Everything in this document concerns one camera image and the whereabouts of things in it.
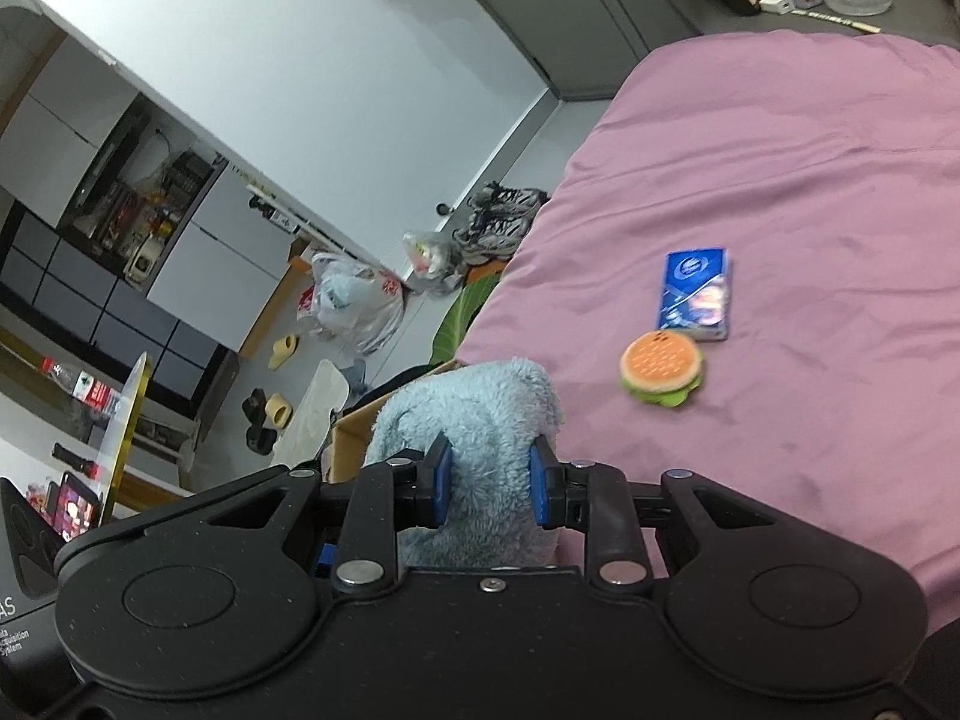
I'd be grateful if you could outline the yellow slipper near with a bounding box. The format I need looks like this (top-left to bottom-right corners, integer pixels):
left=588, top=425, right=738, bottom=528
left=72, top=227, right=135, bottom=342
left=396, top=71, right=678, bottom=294
left=265, top=394, right=293, bottom=431

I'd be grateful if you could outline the pink bed sheet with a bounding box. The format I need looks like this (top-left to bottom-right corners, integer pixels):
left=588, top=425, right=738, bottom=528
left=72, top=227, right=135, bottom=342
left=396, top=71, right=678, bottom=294
left=457, top=31, right=958, bottom=626

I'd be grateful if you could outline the white round table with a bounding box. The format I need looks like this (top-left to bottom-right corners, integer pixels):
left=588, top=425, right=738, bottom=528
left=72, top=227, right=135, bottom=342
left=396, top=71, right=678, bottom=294
left=2, top=355, right=169, bottom=525

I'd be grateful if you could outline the grey sneaker pair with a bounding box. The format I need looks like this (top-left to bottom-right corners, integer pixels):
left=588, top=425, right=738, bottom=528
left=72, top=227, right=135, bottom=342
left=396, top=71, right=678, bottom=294
left=452, top=182, right=550, bottom=266

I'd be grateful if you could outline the black slipper pair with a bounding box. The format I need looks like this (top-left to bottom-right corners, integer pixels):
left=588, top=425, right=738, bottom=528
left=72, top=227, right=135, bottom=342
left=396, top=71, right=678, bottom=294
left=241, top=388, right=278, bottom=457

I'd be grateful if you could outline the white towel on floor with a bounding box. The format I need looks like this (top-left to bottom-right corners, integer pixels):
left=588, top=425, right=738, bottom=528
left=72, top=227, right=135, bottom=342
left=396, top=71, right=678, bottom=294
left=272, top=359, right=350, bottom=468

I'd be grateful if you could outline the large white plastic bag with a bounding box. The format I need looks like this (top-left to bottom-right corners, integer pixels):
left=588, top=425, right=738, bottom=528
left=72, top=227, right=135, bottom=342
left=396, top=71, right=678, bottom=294
left=296, top=252, right=405, bottom=356

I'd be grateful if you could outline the green cartoon floor mat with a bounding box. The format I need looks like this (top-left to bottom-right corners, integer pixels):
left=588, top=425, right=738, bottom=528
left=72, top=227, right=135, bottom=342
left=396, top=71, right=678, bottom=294
left=430, top=273, right=501, bottom=364

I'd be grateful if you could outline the burger plush toy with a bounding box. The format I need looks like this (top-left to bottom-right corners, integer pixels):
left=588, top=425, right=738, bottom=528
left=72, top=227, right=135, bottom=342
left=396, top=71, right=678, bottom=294
left=619, top=330, right=704, bottom=408

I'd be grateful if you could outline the small clear trash bag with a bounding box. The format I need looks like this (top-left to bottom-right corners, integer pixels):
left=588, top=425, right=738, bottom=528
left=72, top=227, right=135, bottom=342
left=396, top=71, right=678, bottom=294
left=402, top=231, right=466, bottom=294

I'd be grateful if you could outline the yellow slipper far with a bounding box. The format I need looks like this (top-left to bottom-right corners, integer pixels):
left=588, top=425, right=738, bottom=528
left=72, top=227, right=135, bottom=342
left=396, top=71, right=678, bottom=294
left=267, top=333, right=299, bottom=371

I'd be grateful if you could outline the light blue fluffy towel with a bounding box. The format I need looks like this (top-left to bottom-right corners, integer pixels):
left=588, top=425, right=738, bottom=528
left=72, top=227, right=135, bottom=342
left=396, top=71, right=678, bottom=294
left=364, top=358, right=562, bottom=569

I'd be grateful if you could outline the water bottle red label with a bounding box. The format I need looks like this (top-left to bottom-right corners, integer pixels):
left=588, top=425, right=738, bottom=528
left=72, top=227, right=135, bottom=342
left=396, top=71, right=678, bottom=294
left=41, top=358, right=121, bottom=418

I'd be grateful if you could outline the blue tissue pack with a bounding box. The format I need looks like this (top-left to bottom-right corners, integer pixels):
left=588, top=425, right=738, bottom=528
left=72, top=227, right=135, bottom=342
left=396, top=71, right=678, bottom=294
left=658, top=247, right=731, bottom=341

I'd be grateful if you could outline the grey door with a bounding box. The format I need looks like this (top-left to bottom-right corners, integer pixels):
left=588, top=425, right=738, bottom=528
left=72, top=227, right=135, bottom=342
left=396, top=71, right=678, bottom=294
left=478, top=0, right=709, bottom=101

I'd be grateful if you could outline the white kitchen cabinet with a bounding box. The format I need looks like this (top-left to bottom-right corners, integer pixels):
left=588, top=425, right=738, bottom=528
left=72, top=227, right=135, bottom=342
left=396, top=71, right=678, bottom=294
left=146, top=166, right=295, bottom=351

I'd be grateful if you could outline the yellow slipper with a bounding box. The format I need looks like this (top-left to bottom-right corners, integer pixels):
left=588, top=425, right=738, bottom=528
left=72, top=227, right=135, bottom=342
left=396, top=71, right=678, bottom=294
left=267, top=333, right=299, bottom=371
left=265, top=394, right=293, bottom=431

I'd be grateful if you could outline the cardboard box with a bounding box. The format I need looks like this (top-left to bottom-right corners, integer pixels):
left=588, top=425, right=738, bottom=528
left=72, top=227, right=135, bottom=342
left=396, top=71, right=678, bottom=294
left=320, top=361, right=459, bottom=483

